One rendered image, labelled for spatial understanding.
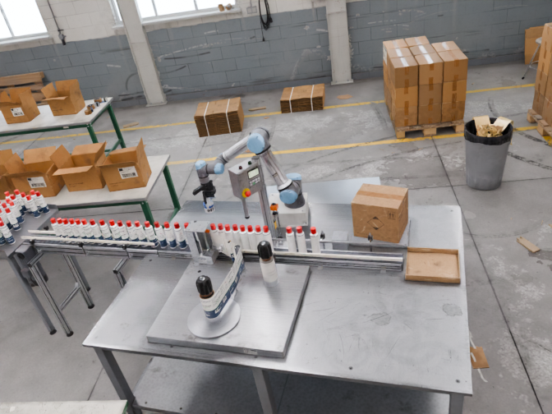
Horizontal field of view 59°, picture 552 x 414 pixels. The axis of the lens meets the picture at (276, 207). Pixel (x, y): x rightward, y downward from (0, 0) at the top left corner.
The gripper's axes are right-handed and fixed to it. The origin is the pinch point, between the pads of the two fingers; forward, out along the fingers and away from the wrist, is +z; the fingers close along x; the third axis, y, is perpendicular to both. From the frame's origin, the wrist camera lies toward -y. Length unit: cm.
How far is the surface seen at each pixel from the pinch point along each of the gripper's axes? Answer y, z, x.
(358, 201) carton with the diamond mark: 107, -11, -28
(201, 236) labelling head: 6.5, -6.7, -46.4
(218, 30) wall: -86, -6, 503
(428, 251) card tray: 146, 17, -48
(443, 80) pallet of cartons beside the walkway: 218, 35, 281
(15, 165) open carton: -200, -8, 84
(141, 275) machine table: -40, 17, -53
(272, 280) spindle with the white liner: 53, 8, -76
